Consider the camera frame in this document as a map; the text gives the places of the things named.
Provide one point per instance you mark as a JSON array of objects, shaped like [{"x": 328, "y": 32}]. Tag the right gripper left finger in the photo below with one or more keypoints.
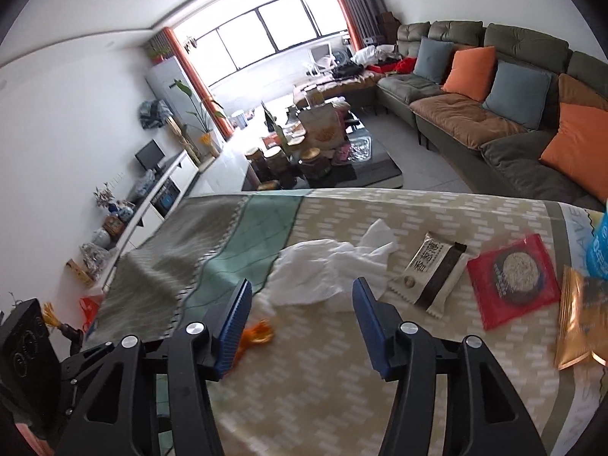
[{"x": 124, "y": 394}]

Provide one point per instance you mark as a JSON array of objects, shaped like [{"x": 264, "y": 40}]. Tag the blue white lidded cup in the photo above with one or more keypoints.
[{"x": 597, "y": 253}]

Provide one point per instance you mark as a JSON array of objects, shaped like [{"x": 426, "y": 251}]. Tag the green sectional sofa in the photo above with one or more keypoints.
[{"x": 508, "y": 166}]

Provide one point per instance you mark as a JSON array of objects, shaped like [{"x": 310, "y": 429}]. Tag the orange cushion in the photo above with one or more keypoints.
[
  {"x": 579, "y": 149},
  {"x": 471, "y": 73}
]

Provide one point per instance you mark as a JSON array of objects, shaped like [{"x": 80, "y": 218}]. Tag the cluttered coffee table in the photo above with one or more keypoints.
[{"x": 324, "y": 146}]

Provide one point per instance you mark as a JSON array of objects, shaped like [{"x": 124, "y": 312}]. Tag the blue-grey cushion near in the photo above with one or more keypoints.
[{"x": 518, "y": 93}]

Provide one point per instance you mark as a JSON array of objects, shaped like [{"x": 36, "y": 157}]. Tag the white black snack packet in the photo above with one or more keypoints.
[{"x": 432, "y": 273}]

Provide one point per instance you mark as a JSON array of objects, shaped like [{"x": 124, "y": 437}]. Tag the covered standing fan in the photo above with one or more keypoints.
[{"x": 153, "y": 114}]

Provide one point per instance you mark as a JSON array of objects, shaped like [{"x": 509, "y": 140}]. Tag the orange plastic bag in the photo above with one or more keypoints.
[{"x": 90, "y": 306}]

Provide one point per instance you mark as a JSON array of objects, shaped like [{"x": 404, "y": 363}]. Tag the orange cushion near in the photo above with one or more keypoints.
[{"x": 579, "y": 149}]

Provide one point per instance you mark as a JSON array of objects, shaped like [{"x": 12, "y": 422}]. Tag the blue-grey cushion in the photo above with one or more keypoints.
[
  {"x": 518, "y": 93},
  {"x": 432, "y": 59}
]

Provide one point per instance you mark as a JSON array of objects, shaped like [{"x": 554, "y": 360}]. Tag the blue-grey cushion far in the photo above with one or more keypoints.
[{"x": 432, "y": 59}]

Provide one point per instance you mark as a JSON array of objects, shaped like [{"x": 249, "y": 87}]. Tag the patterned tablecloth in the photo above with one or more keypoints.
[{"x": 313, "y": 390}]

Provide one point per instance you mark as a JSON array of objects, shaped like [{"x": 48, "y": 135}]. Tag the white TV cabinet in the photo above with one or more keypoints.
[{"x": 163, "y": 198}]

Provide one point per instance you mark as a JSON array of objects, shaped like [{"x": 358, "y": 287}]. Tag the small black monitor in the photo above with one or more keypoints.
[{"x": 150, "y": 156}]

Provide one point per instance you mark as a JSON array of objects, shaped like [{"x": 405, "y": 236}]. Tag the red snack packet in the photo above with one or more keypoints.
[{"x": 513, "y": 281}]

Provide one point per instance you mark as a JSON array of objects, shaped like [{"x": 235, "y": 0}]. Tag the gold foil snack bag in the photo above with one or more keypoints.
[{"x": 582, "y": 320}]

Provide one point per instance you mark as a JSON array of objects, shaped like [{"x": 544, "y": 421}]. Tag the brown seat blanket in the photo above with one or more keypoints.
[{"x": 464, "y": 119}]

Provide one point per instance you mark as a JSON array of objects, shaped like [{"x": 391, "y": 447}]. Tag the orange curtain left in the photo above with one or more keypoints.
[{"x": 212, "y": 107}]

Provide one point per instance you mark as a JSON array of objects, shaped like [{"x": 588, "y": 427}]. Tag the white tissue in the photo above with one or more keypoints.
[{"x": 324, "y": 270}]

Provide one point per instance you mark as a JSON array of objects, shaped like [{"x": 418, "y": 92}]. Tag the tall green potted plant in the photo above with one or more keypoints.
[{"x": 204, "y": 123}]

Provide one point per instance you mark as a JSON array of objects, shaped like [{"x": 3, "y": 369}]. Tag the white standing air conditioner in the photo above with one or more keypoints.
[{"x": 159, "y": 78}]

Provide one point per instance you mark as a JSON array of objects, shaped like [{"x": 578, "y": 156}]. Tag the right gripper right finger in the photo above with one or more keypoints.
[{"x": 484, "y": 413}]

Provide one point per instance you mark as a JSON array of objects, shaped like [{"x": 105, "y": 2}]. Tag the white office chair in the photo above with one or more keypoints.
[{"x": 322, "y": 58}]

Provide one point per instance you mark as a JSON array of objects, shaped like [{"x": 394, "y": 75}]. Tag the orange cushion far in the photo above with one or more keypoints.
[{"x": 471, "y": 73}]

